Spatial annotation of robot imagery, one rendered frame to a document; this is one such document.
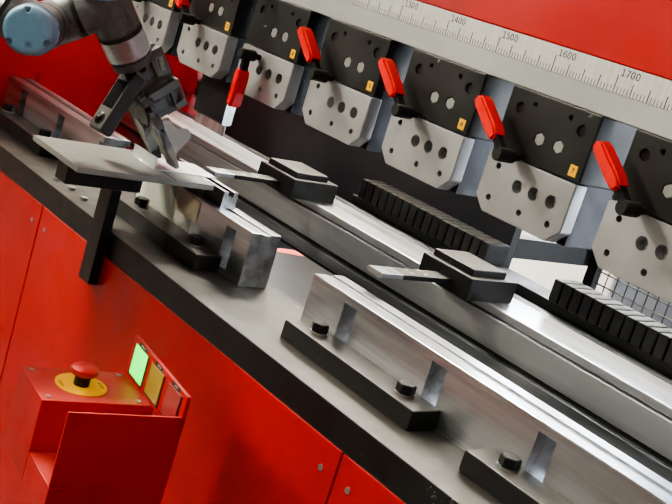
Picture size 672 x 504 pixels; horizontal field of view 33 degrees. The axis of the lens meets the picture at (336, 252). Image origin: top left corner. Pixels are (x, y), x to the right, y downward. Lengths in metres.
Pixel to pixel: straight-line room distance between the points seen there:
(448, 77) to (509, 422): 0.47
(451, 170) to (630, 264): 0.31
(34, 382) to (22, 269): 0.75
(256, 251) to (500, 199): 0.56
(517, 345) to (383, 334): 0.27
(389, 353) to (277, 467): 0.22
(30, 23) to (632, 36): 0.87
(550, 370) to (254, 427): 0.45
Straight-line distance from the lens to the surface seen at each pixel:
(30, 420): 1.57
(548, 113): 1.44
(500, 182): 1.47
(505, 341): 1.81
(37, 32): 1.76
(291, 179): 2.16
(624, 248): 1.34
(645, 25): 1.38
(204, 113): 2.07
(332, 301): 1.71
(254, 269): 1.90
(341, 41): 1.74
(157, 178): 1.94
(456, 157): 1.53
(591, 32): 1.42
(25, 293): 2.29
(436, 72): 1.58
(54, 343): 2.18
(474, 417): 1.50
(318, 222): 2.16
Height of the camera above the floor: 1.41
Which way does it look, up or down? 13 degrees down
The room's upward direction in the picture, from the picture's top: 17 degrees clockwise
